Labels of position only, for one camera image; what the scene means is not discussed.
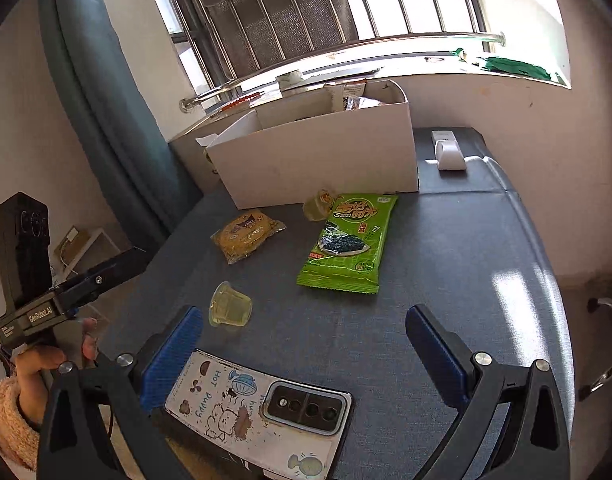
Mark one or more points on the phone with cartoon case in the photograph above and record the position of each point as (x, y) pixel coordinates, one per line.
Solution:
(226, 410)

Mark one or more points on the teal curtain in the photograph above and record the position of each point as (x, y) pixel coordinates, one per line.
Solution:
(101, 110)

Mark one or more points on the person's left hand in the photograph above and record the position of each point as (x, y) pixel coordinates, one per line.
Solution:
(36, 375)

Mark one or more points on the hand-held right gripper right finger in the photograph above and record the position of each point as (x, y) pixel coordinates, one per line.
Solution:
(436, 360)

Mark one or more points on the green seaweed packet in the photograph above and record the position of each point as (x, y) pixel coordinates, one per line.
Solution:
(346, 250)

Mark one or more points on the white remote control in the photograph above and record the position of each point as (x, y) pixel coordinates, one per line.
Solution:
(448, 155)

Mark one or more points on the white cardboard box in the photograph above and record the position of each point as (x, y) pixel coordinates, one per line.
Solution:
(326, 160)

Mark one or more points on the metal window grille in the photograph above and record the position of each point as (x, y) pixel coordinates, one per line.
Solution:
(496, 37)

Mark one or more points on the person's left forearm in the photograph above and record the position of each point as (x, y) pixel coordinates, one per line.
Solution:
(8, 425)

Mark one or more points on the tall beige snack packet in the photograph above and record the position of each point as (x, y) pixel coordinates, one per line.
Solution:
(334, 96)

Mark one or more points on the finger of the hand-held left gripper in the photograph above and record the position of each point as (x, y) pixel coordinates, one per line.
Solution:
(111, 272)

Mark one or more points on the green cloth scraps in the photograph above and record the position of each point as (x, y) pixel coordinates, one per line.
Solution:
(516, 66)

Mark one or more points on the white chair with metal base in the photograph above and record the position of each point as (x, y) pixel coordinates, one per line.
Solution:
(606, 301)

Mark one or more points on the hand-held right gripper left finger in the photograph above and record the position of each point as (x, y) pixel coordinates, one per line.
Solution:
(171, 355)

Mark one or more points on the red orange sticks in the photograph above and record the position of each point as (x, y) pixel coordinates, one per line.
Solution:
(241, 100)

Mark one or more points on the silver dark snack packet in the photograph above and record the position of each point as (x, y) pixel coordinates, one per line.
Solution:
(358, 104)

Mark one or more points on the tissue box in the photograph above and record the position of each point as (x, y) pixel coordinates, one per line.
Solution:
(208, 139)

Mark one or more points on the dark grey hanging cloth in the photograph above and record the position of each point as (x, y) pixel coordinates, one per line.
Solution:
(286, 20)

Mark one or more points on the yellow cookie packet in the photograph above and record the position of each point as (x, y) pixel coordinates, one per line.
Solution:
(246, 235)

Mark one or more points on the clear jelly cup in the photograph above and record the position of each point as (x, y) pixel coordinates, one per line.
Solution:
(316, 206)
(231, 307)

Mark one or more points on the small white shelf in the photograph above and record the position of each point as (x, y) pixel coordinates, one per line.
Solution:
(101, 245)

